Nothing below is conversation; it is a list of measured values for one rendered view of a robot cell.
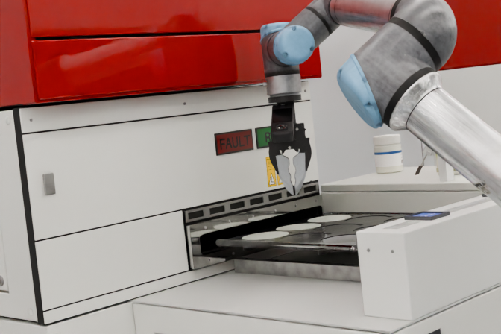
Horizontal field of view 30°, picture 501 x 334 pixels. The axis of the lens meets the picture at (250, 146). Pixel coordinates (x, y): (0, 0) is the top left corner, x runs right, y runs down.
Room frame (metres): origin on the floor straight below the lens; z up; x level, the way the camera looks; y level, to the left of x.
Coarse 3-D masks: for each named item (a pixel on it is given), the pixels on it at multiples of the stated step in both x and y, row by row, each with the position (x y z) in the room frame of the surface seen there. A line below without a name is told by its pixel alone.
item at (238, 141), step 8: (216, 136) 2.04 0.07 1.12; (224, 136) 2.05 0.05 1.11; (232, 136) 2.07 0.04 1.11; (240, 136) 2.09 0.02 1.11; (248, 136) 2.11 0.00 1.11; (224, 144) 2.05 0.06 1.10; (232, 144) 2.07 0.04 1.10; (240, 144) 2.09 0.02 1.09; (248, 144) 2.11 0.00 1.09; (224, 152) 2.05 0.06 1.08
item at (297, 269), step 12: (240, 264) 2.00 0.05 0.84; (252, 264) 1.98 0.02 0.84; (264, 264) 1.95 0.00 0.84; (276, 264) 1.93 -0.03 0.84; (288, 264) 1.90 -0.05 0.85; (300, 264) 1.88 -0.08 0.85; (312, 264) 1.86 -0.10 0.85; (324, 264) 1.84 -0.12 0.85; (336, 264) 1.83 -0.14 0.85; (348, 264) 1.81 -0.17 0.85; (288, 276) 1.91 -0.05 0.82; (300, 276) 1.88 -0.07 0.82; (312, 276) 1.86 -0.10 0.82; (324, 276) 1.84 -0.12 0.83; (336, 276) 1.82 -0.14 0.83; (348, 276) 1.80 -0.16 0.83
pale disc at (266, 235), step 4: (268, 232) 2.02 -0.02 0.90; (272, 232) 2.01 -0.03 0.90; (276, 232) 2.00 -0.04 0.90; (280, 232) 2.00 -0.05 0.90; (284, 232) 1.99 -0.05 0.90; (244, 236) 1.99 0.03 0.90; (248, 236) 1.98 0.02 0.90; (252, 236) 1.98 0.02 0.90; (256, 236) 1.97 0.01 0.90; (260, 236) 1.96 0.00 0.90; (264, 236) 1.96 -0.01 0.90; (268, 236) 1.95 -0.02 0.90; (272, 236) 1.95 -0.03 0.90; (276, 236) 1.94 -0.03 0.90; (280, 236) 1.93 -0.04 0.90
